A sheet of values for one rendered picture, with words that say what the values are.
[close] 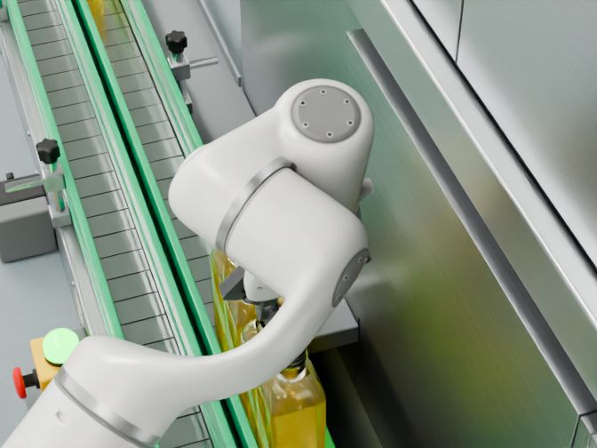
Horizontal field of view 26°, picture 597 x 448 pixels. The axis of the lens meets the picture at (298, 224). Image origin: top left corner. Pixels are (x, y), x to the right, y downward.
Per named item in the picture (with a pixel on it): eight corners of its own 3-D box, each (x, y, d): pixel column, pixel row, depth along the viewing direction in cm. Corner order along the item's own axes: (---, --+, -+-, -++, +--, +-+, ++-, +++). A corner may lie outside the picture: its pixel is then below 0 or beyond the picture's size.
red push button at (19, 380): (42, 380, 157) (14, 387, 156) (46, 399, 160) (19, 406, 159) (35, 355, 159) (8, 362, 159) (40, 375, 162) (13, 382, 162)
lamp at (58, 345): (84, 362, 157) (82, 346, 155) (48, 372, 156) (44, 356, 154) (76, 334, 160) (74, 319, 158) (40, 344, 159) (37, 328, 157)
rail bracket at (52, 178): (75, 230, 165) (61, 152, 156) (17, 244, 164) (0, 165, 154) (68, 209, 168) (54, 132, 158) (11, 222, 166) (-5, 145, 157)
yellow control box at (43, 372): (103, 404, 162) (97, 367, 156) (43, 420, 160) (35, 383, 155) (91, 362, 166) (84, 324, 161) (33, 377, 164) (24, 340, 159)
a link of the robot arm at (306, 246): (79, 379, 94) (250, 147, 95) (216, 487, 91) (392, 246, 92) (36, 370, 86) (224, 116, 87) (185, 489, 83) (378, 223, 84)
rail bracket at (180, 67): (224, 112, 182) (219, 36, 172) (177, 123, 180) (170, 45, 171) (216, 95, 184) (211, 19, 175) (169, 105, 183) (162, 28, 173)
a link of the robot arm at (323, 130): (266, 248, 84) (155, 167, 86) (256, 321, 93) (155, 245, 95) (399, 106, 91) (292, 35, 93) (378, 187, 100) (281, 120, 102)
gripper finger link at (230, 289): (280, 234, 105) (308, 253, 109) (201, 277, 107) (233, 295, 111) (284, 246, 104) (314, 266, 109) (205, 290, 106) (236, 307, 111)
